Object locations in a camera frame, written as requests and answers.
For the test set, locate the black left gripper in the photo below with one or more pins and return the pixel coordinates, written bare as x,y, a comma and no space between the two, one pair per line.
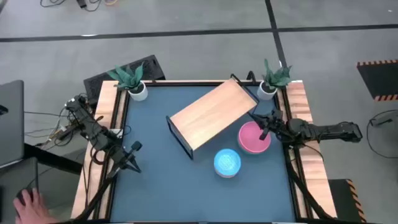
119,157

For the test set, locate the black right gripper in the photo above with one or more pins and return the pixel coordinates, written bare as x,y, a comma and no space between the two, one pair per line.
276,123

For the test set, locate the pink plain bowl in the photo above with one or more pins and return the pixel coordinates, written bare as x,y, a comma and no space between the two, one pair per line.
250,140

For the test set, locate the orange patterned bowl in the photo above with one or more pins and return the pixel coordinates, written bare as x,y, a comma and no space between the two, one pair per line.
227,161

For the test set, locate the blue diamond patterned bowl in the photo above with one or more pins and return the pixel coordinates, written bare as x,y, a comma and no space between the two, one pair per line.
227,176

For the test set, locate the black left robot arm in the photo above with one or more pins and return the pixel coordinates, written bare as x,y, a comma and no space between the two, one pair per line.
93,130

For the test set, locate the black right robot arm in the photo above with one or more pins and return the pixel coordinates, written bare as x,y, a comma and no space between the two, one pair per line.
323,130

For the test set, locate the white round plant pot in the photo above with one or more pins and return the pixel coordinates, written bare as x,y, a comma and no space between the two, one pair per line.
264,93
140,95

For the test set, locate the green artificial plant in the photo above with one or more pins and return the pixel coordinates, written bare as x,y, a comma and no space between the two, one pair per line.
276,77
127,77

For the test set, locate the black hazard-striped floor mat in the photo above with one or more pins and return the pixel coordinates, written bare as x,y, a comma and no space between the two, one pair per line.
379,81
342,199

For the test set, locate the person's hand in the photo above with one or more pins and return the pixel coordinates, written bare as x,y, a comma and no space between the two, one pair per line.
34,211

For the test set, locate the black computer mouse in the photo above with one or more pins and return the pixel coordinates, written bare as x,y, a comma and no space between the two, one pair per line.
23,196

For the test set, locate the grey laptop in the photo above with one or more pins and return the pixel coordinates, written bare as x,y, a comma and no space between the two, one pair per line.
11,124

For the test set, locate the wooden shelf with black frame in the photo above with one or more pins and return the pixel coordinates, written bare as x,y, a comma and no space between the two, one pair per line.
211,113

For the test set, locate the black frame strut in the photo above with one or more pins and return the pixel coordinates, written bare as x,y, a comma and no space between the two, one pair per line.
96,199
306,193

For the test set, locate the black table frame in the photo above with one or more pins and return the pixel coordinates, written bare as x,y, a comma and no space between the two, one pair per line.
186,84

